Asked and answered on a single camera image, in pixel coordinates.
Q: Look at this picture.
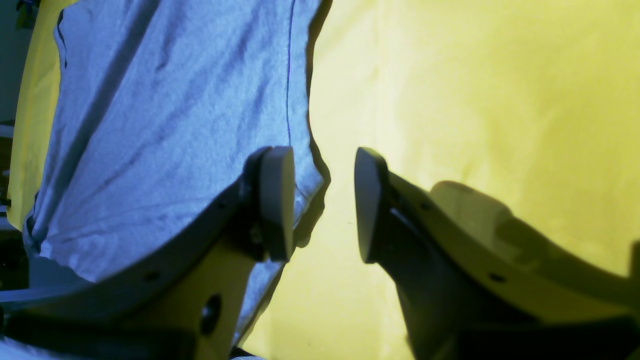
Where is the grey t-shirt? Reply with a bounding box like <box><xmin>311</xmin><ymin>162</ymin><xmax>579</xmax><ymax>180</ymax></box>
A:
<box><xmin>1</xmin><ymin>0</ymin><xmax>326</xmax><ymax>353</ymax></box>

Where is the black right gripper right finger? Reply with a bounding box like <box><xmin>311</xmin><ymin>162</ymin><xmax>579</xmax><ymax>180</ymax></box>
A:
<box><xmin>354</xmin><ymin>147</ymin><xmax>639</xmax><ymax>360</ymax></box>

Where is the yellow table cloth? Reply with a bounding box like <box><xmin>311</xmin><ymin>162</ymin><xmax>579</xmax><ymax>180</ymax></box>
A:
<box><xmin>9</xmin><ymin>0</ymin><xmax>639</xmax><ymax>360</ymax></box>

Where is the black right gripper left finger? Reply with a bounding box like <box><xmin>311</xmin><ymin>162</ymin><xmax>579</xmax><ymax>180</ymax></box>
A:
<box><xmin>1</xmin><ymin>146</ymin><xmax>295</xmax><ymax>360</ymax></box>

